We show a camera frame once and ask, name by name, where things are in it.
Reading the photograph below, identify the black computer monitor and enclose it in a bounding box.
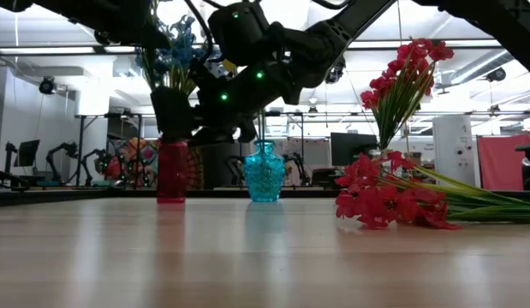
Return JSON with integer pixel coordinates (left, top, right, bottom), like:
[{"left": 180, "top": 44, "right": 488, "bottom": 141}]
[{"left": 330, "top": 132, "right": 379, "bottom": 168}]

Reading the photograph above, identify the colourful mandala tapestry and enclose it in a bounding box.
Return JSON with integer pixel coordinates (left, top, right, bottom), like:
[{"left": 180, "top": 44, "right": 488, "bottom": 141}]
[{"left": 105, "top": 136, "right": 205, "bottom": 190}]

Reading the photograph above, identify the clear glass vase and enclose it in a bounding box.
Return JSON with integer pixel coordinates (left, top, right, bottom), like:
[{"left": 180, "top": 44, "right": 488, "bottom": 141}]
[{"left": 366, "top": 148, "right": 397, "bottom": 166}]

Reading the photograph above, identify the black table edge rail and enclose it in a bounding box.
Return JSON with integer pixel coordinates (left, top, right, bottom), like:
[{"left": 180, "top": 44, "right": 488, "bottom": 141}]
[{"left": 0, "top": 187, "right": 530, "bottom": 209}]

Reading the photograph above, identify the small dark monitor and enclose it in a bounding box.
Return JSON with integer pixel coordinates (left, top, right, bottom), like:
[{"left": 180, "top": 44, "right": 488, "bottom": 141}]
[{"left": 14, "top": 139, "right": 41, "bottom": 168}]

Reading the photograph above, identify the turquoise glass vase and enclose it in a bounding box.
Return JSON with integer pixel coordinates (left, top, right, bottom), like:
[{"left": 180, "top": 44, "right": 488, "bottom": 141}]
[{"left": 243, "top": 139, "right": 287, "bottom": 204}]

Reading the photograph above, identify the black metal stand frame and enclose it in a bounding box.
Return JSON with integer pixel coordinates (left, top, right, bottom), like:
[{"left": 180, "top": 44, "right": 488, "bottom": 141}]
[{"left": 74, "top": 112, "right": 144, "bottom": 188}]

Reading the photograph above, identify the red partition panel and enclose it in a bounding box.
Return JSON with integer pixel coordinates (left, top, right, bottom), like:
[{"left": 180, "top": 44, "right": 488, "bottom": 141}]
[{"left": 476, "top": 135, "right": 530, "bottom": 192}]

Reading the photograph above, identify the brown cardboard box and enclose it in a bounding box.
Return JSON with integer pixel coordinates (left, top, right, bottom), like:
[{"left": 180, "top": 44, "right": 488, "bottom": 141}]
[{"left": 403, "top": 151, "right": 423, "bottom": 169}]

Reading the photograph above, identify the red artificial flower bunch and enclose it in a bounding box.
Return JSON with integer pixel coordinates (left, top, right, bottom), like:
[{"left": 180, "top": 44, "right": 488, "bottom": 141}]
[
  {"left": 334, "top": 150, "right": 530, "bottom": 231},
  {"left": 375, "top": 38, "right": 456, "bottom": 151},
  {"left": 360, "top": 74, "right": 402, "bottom": 151}
]

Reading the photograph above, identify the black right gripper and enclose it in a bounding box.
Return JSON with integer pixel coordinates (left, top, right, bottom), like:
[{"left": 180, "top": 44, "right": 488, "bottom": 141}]
[{"left": 150, "top": 63, "right": 265, "bottom": 147}]

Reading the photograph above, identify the red ribbed glass vase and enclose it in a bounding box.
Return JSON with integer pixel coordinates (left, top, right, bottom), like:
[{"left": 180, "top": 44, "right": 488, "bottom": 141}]
[{"left": 156, "top": 139, "right": 188, "bottom": 204}]

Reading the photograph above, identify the thin hanging cable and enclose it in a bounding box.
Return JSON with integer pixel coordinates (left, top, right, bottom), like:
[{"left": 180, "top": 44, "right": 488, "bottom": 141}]
[{"left": 396, "top": 0, "right": 414, "bottom": 172}]

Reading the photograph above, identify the black ceiling-mounted camera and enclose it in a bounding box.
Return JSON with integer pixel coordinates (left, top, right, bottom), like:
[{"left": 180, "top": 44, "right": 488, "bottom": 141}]
[
  {"left": 38, "top": 75, "right": 58, "bottom": 96},
  {"left": 485, "top": 67, "right": 508, "bottom": 84},
  {"left": 323, "top": 55, "right": 348, "bottom": 85}
]

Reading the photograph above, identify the white cylindrical column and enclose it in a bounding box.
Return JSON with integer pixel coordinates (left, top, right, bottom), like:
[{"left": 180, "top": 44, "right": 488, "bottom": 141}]
[{"left": 432, "top": 114, "right": 478, "bottom": 187}]

